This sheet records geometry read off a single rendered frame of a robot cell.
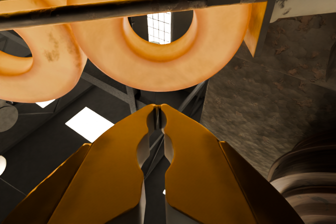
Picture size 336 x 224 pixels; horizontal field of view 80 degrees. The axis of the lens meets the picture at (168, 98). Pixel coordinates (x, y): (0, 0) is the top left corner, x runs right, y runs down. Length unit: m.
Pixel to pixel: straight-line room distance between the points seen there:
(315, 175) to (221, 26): 0.37
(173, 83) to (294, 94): 0.38
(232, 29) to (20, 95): 0.23
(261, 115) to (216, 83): 0.15
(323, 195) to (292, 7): 0.38
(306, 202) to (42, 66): 0.52
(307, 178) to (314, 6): 0.37
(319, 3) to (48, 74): 0.25
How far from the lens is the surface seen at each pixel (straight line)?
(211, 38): 0.19
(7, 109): 3.05
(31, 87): 0.26
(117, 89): 6.46
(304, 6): 0.20
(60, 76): 0.24
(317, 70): 0.44
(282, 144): 0.68
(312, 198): 0.52
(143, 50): 0.21
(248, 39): 0.20
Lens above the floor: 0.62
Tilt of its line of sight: 47 degrees up
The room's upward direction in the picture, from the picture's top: 180 degrees counter-clockwise
